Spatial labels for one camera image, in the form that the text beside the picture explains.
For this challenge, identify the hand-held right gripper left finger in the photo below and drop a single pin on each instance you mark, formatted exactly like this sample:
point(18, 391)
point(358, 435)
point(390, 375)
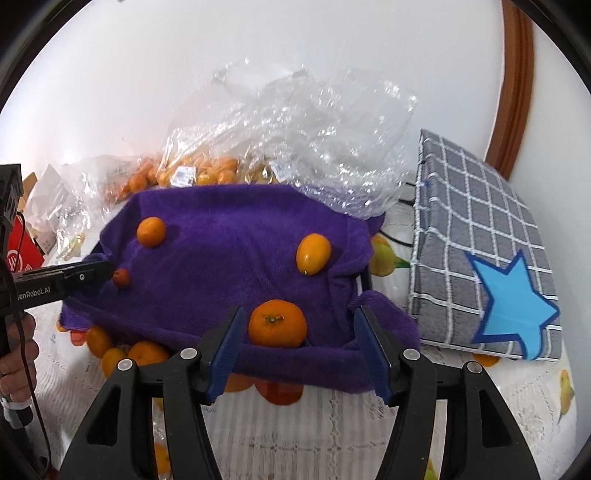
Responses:
point(226, 360)

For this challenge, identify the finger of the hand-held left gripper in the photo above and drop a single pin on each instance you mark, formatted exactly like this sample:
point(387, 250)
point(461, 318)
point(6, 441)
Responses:
point(87, 276)

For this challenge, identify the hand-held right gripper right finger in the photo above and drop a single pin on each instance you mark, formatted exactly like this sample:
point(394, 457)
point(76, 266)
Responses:
point(374, 355)

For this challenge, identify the orange tangerine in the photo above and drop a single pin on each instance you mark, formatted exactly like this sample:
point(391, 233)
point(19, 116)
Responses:
point(147, 353)
point(113, 361)
point(151, 231)
point(99, 340)
point(277, 323)

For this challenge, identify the purple towel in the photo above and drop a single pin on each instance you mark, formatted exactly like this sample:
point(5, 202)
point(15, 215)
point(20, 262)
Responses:
point(221, 267)

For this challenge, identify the oval orange kumquat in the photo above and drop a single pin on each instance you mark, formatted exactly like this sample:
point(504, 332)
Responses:
point(313, 254)

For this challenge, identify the person's left hand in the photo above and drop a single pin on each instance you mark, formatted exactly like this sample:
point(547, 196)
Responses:
point(18, 369)

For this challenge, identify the red paper bag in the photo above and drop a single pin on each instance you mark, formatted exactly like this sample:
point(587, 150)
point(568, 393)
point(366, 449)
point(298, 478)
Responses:
point(23, 249)

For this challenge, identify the white plastic bag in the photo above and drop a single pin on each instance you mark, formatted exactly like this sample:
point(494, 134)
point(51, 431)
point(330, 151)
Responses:
point(51, 189)

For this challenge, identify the printed white tablecloth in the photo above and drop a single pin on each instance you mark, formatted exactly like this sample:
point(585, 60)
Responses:
point(300, 438)

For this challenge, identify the grey checked star cushion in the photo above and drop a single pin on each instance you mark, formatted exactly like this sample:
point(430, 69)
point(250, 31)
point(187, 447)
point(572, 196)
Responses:
point(461, 230)

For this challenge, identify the labelled clear tangerine bag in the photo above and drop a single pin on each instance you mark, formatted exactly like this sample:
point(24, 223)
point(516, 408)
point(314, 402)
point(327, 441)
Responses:
point(221, 175)

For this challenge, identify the clear longan bag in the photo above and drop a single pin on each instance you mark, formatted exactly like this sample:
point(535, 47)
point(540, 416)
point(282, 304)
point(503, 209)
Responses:
point(261, 173)

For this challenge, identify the empty clear plastic bag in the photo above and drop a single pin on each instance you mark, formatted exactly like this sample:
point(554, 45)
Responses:
point(351, 161)

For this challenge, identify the brown wooden door frame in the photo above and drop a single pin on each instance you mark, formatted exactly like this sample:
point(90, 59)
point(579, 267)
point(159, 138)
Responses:
point(512, 92)

